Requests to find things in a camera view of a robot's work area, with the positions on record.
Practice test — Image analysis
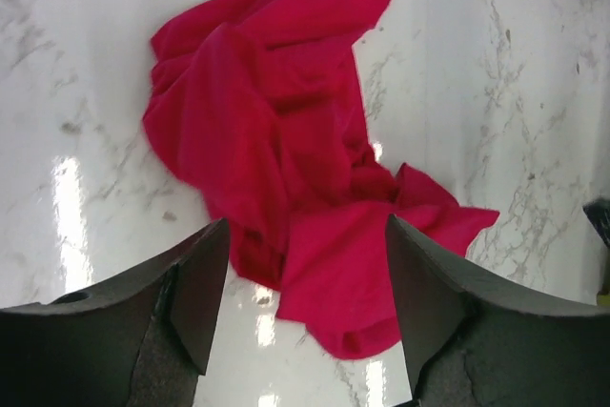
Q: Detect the magenta t shirt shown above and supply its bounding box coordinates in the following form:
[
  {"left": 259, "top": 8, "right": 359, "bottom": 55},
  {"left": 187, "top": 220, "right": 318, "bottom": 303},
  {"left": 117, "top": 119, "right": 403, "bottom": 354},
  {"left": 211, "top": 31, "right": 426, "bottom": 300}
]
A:
[{"left": 143, "top": 0, "right": 498, "bottom": 359}]

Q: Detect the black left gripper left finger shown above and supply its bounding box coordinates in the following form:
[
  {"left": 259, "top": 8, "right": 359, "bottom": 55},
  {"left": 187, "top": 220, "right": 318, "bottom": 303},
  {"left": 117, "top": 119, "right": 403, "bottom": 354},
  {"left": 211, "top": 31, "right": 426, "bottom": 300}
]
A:
[{"left": 1, "top": 220, "right": 230, "bottom": 406}]

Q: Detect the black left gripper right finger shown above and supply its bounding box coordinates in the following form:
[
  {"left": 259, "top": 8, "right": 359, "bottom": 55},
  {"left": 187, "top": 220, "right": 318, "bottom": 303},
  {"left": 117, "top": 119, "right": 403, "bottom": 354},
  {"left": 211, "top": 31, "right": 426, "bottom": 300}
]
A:
[{"left": 386, "top": 216, "right": 609, "bottom": 406}]

